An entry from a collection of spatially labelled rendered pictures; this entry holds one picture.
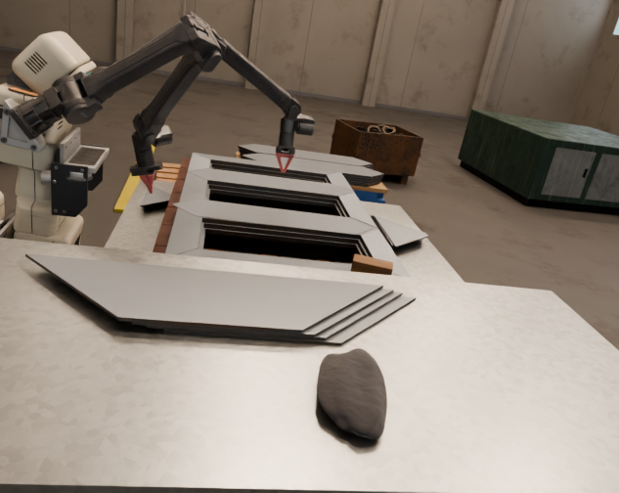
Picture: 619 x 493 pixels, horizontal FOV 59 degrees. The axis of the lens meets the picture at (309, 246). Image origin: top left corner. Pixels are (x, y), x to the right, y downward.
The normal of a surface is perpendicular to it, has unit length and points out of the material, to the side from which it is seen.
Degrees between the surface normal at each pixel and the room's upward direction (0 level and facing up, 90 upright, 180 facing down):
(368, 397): 1
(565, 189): 90
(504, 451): 0
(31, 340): 0
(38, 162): 90
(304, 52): 90
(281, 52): 90
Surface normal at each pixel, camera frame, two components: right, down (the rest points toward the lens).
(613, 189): 0.21, 0.40
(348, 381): 0.26, -0.88
